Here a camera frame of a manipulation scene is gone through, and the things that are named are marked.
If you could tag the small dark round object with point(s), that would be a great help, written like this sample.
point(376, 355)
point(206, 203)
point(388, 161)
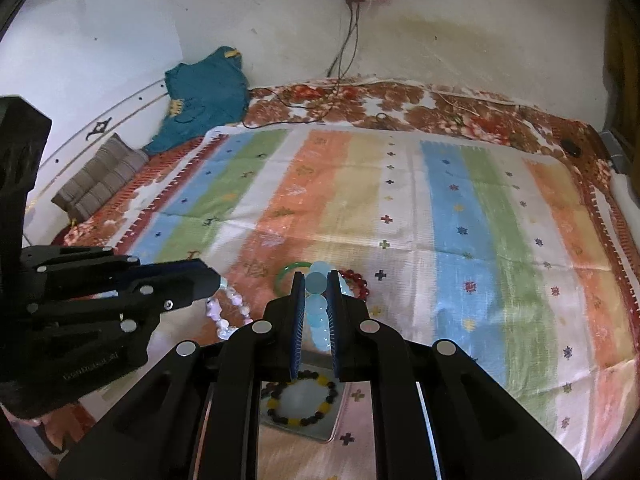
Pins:
point(571, 146)

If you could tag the mustard jacket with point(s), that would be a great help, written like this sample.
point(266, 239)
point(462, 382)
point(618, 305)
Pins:
point(622, 60)

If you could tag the white bed headboard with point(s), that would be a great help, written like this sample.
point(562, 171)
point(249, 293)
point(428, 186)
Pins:
point(100, 110)

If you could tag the green jade bangle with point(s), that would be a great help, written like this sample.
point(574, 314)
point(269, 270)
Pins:
point(281, 280)

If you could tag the teal shirt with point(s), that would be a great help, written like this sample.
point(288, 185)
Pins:
point(205, 95)

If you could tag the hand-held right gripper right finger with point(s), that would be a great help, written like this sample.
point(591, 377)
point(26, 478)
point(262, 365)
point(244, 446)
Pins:
point(334, 330)

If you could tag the striped colourful cloth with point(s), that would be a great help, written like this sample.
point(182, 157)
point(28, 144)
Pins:
point(450, 210)

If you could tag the silver metal tin box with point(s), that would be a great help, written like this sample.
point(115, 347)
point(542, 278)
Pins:
point(300, 397)

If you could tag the grey striped pillow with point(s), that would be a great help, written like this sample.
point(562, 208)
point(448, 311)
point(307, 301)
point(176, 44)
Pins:
point(100, 175)

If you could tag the white long bolster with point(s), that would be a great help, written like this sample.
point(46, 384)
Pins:
point(627, 200)

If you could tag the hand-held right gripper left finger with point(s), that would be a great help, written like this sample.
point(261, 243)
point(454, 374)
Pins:
point(298, 330)

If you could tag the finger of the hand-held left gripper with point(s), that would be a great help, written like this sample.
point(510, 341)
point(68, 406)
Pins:
point(165, 302)
point(170, 282)

